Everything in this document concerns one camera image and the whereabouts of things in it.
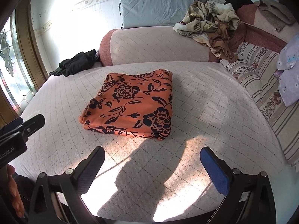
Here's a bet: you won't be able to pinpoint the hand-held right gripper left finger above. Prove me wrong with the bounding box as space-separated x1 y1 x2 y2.
27 146 105 224

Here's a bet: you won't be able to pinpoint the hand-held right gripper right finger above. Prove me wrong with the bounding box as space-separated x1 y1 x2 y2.
200 146 277 224

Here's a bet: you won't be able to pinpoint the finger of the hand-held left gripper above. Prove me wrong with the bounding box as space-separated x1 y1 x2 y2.
0 114 46 143
0 117 24 131

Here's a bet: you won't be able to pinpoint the orange black floral cloth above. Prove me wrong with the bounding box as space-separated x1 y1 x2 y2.
78 69 174 141

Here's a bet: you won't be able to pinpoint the black crumpled clothes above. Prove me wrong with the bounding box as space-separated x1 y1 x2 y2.
49 49 100 77

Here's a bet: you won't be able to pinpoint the person's left hand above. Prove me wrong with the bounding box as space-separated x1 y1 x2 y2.
6 164 25 218

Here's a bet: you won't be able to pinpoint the quilted pink sofa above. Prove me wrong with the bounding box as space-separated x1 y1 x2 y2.
17 3 299 223

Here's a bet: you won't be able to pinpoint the wooden stained glass window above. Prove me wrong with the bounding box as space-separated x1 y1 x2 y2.
0 0 50 127

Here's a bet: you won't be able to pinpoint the striped floral cushion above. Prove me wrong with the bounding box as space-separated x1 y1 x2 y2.
220 41 299 167

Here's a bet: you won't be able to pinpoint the lilac floral cloth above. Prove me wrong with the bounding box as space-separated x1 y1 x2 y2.
274 33 299 107

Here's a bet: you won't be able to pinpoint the brown floral blanket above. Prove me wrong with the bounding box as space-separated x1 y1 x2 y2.
173 0 243 63

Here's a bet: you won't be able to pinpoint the beige fleece garment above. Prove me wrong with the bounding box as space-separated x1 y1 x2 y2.
254 0 296 32

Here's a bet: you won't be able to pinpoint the black garment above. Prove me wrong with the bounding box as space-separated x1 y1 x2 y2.
224 0 254 11

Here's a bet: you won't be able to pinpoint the grey pillow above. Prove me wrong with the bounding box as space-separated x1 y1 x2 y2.
116 0 209 29

